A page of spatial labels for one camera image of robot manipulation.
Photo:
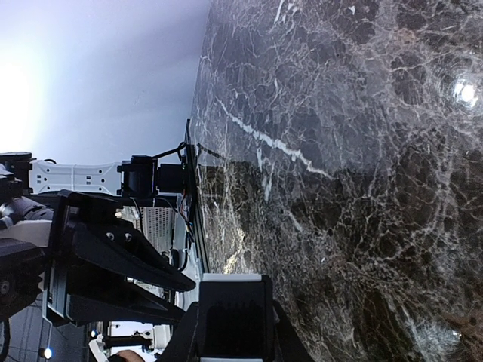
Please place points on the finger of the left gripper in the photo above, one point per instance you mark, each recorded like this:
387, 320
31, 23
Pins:
123, 250
122, 302

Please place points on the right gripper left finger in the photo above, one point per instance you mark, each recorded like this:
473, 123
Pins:
182, 345

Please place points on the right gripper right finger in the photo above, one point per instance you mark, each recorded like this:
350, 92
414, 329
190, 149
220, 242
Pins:
288, 346

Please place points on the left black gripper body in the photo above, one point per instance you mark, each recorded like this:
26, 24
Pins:
65, 272

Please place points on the white remote control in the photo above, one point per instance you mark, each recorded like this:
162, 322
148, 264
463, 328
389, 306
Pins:
236, 319

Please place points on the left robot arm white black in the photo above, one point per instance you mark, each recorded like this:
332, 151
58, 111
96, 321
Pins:
30, 187

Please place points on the person's hand in background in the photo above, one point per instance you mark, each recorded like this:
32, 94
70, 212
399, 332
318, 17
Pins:
127, 356

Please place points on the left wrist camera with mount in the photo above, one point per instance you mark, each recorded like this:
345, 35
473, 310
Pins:
23, 261

